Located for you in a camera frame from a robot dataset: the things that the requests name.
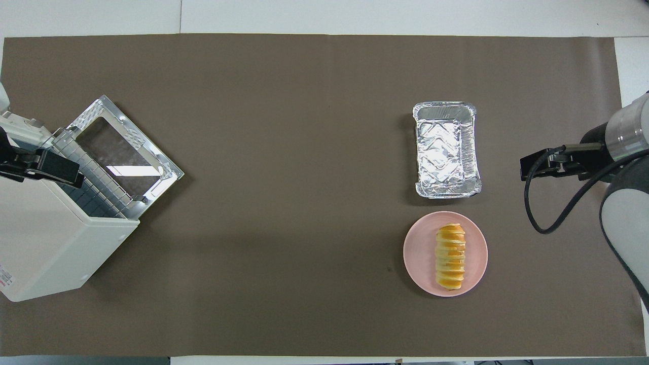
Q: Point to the cream white toaster oven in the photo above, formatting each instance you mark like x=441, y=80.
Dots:
x=50, y=243

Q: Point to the chrome glass oven door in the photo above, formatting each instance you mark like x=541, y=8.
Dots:
x=167, y=170

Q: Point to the pink round plate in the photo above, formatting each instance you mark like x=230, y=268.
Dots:
x=421, y=253

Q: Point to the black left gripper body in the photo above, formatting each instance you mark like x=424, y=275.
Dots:
x=20, y=165

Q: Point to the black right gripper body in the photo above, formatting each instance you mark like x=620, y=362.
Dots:
x=593, y=152

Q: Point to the brown table mat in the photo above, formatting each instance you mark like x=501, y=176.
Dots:
x=279, y=203

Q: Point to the aluminium foil tray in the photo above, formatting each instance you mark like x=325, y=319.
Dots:
x=446, y=152

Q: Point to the golden sliced bread loaf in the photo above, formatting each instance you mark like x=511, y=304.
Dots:
x=450, y=256

